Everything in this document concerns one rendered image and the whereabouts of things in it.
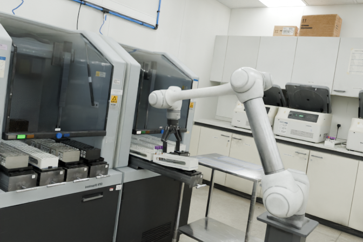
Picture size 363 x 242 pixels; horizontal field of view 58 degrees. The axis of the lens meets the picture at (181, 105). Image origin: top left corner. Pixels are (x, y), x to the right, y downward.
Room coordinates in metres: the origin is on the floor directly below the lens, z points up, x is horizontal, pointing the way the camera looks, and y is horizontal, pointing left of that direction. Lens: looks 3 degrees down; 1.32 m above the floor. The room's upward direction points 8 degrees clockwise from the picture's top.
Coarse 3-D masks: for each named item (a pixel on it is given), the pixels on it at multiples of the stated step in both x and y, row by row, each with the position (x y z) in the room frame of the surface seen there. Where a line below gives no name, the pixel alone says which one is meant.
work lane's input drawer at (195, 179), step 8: (128, 160) 2.22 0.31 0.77; (136, 160) 2.17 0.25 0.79; (144, 160) 2.14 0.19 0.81; (152, 160) 2.13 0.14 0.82; (144, 168) 2.13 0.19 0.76; (152, 168) 2.08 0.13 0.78; (160, 168) 2.04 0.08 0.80; (168, 168) 2.02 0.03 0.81; (176, 168) 2.07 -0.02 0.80; (168, 176) 2.00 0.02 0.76; (176, 176) 1.97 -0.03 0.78; (184, 176) 1.93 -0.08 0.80; (192, 176) 1.92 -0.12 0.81; (200, 176) 1.99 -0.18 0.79; (192, 184) 1.93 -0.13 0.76; (200, 184) 2.00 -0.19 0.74
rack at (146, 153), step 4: (132, 144) 2.36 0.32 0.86; (132, 148) 2.23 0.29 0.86; (136, 148) 2.23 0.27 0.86; (140, 148) 2.26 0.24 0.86; (144, 148) 2.27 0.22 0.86; (132, 152) 2.25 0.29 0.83; (136, 152) 2.27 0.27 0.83; (140, 152) 2.31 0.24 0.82; (144, 152) 2.16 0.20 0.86; (148, 152) 2.14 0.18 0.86; (152, 152) 2.17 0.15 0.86; (140, 156) 2.18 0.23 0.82; (144, 156) 2.27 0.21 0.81; (148, 156) 2.14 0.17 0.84; (152, 156) 2.14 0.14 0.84
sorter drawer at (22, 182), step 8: (0, 168) 1.54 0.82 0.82; (0, 176) 1.51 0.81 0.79; (8, 176) 1.47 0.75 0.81; (16, 176) 1.49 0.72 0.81; (24, 176) 1.52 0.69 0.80; (32, 176) 1.55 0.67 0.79; (8, 184) 1.46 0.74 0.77; (16, 184) 1.49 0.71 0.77; (24, 184) 1.52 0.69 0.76; (32, 184) 1.56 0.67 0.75; (16, 192) 1.45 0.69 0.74
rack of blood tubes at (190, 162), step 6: (156, 156) 2.10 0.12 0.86; (162, 156) 2.07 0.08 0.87; (168, 156) 2.05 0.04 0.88; (174, 156) 2.07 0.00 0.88; (180, 156) 2.09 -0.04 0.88; (156, 162) 2.09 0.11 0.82; (162, 162) 2.06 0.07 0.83; (168, 162) 2.05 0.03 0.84; (174, 162) 2.13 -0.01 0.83; (180, 162) 2.10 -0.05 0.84; (186, 162) 1.95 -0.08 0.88; (192, 162) 1.96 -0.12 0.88; (180, 168) 1.98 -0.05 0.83; (186, 168) 1.95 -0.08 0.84; (192, 168) 1.96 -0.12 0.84
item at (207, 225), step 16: (208, 160) 2.36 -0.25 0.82; (224, 160) 2.45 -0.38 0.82; (240, 160) 2.53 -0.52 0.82; (240, 176) 2.07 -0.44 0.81; (256, 176) 2.09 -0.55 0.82; (256, 192) 2.01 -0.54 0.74; (208, 208) 2.69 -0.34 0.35; (176, 224) 2.36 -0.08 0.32; (192, 224) 2.48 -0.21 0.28; (208, 224) 2.52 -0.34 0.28; (224, 224) 2.57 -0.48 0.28; (208, 240) 2.24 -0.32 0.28; (224, 240) 2.28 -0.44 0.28; (240, 240) 2.32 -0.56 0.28; (256, 240) 2.35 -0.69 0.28
